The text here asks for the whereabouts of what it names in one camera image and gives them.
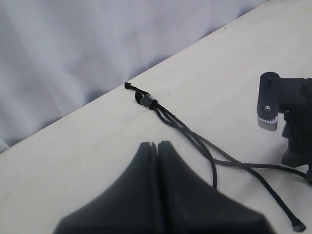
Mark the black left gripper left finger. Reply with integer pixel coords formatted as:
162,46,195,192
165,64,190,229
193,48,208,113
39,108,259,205
54,142,156,234

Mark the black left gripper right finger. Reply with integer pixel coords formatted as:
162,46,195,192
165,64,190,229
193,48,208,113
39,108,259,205
158,141,274,234

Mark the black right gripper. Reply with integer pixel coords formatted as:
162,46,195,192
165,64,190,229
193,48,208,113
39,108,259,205
257,72,312,168

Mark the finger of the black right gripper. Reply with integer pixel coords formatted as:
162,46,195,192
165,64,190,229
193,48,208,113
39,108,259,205
305,168,312,185

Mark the clear adhesive tape strip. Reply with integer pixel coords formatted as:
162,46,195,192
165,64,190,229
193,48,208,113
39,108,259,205
119,89,172,124

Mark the white fabric backdrop curtain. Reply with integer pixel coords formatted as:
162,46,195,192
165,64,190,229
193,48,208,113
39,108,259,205
0,0,262,151

